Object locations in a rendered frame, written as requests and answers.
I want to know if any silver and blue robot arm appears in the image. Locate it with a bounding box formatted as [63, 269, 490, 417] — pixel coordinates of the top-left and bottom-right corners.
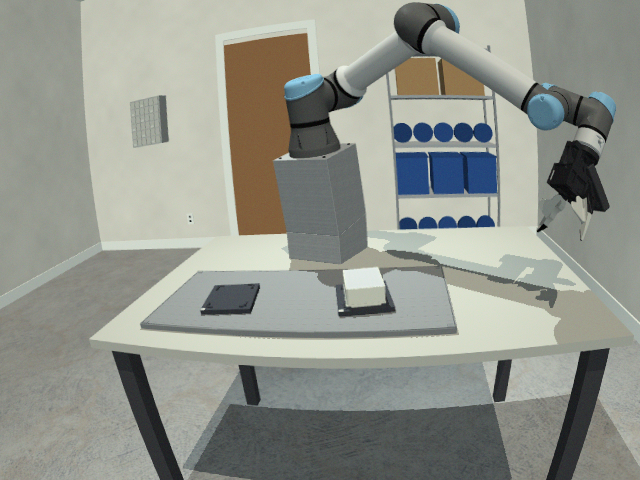
[284, 2, 616, 158]

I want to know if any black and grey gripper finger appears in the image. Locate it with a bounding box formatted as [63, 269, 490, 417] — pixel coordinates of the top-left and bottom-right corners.
[536, 194, 567, 232]
[571, 186, 595, 241]

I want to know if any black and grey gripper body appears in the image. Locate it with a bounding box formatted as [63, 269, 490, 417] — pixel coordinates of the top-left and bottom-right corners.
[547, 140, 599, 204]

